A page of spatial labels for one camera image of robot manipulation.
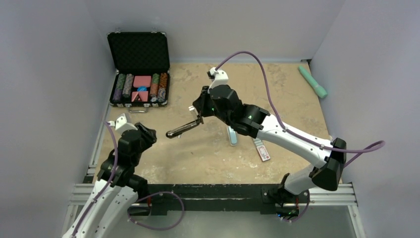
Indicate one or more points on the red white staple box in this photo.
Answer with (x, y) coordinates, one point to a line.
(261, 149)

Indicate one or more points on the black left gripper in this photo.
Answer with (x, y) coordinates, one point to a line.
(148, 135)

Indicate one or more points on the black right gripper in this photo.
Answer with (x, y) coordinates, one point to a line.
(199, 104)

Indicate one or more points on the pink playing card deck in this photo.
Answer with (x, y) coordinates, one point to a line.
(142, 81)

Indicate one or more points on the black stapler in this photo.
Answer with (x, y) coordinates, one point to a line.
(197, 120)

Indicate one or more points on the mint green tube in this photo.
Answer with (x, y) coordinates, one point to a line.
(318, 89)

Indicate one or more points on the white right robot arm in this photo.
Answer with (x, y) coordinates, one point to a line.
(326, 165)

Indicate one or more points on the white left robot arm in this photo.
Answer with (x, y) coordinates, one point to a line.
(117, 187)

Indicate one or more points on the black poker chip case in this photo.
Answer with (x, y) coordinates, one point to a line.
(139, 54)

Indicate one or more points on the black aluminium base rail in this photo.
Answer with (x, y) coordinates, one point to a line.
(163, 198)

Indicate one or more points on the light blue stapler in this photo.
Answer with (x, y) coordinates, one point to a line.
(232, 135)

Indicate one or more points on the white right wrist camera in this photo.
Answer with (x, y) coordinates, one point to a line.
(217, 77)

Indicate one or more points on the blue dealer button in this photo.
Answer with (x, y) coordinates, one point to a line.
(140, 89)

